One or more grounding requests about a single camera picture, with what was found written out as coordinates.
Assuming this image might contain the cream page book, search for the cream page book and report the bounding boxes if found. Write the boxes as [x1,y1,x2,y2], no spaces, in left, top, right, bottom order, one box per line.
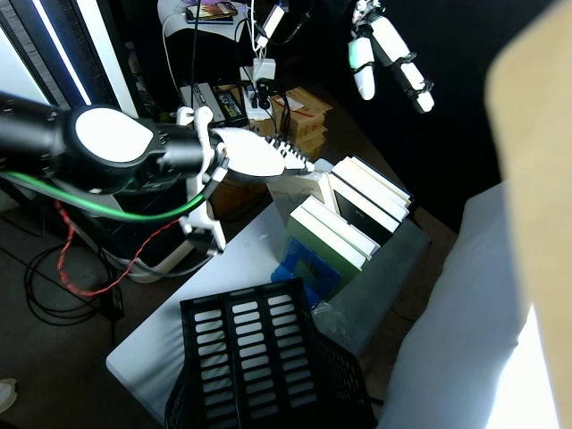
[333,159,415,207]

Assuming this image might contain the white robot body column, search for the white robot body column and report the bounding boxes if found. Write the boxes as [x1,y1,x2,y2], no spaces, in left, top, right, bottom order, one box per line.
[0,0,227,285]

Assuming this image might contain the small cream book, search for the small cream book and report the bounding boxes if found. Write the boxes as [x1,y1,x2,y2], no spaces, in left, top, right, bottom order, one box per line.
[266,169,341,227]

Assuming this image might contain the black plastic file rack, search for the black plastic file rack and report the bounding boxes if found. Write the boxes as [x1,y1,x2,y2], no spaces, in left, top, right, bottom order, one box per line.
[164,276,380,429]

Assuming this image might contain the beige cardboard panel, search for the beige cardboard panel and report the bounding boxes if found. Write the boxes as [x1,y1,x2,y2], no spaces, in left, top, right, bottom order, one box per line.
[484,0,572,429]

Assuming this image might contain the white shoe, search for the white shoe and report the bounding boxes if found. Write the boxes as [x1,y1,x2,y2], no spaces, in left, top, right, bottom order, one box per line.
[0,377,20,415]

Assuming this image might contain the white fabric sheet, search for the white fabric sheet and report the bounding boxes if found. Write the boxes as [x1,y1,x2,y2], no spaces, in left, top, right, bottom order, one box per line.
[377,181,562,429]

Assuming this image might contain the clear plastic wrapper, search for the clear plastic wrapper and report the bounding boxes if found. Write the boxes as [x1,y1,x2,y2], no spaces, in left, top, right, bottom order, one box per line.
[310,298,361,354]

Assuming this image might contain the white power adapter cube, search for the white power adapter cube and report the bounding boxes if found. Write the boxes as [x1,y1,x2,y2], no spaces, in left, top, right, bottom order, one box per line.
[252,56,279,82]

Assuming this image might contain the black charger yellow label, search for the black charger yellow label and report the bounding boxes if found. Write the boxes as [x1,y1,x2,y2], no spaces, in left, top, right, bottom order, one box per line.
[213,88,250,129]

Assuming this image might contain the silver power supply unit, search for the silver power supply unit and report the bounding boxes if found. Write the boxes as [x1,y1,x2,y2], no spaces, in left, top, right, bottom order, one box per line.
[181,81,227,126]

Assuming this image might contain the green cable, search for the green cable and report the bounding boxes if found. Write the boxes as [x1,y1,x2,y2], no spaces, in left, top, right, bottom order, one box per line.
[0,171,211,223]

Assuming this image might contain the white usb hub stick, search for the white usb hub stick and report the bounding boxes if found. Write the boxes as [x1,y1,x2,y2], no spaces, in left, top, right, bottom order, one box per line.
[254,4,287,50]

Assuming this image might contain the black plug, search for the black plug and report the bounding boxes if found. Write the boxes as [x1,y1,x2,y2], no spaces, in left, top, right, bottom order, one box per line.
[253,78,274,113]

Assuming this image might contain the blue bookend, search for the blue bookend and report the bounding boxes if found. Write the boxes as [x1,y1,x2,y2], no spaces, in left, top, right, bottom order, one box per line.
[270,235,344,310]

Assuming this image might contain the white round stool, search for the white round stool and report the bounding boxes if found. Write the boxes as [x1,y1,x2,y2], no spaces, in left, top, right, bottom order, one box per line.
[156,0,251,44]

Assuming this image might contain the black cable loop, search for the black cable loop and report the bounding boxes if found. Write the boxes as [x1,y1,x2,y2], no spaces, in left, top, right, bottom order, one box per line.
[24,243,124,323]

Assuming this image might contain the small plain cardboard box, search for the small plain cardboard box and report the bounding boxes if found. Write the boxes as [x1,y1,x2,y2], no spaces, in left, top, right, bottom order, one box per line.
[290,129,330,160]

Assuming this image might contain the large cardboard box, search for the large cardboard box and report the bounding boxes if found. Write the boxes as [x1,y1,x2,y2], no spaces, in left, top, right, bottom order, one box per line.
[178,82,291,223]

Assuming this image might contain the cardboard box red label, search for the cardboard box red label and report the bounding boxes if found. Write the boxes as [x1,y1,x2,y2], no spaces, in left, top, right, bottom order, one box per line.
[272,87,334,135]

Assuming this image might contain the red braided cable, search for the red braided cable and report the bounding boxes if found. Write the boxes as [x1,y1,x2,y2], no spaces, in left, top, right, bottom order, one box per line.
[55,200,182,297]

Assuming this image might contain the dark curtain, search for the dark curtain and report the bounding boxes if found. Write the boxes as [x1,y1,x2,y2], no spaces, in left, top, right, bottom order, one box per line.
[307,0,509,233]

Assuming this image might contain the dark cover white page book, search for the dark cover white page book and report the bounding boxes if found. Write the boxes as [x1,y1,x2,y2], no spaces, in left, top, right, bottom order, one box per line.
[330,174,408,246]

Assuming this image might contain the white power strip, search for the white power strip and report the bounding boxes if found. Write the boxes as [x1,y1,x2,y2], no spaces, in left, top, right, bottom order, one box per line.
[239,65,274,122]

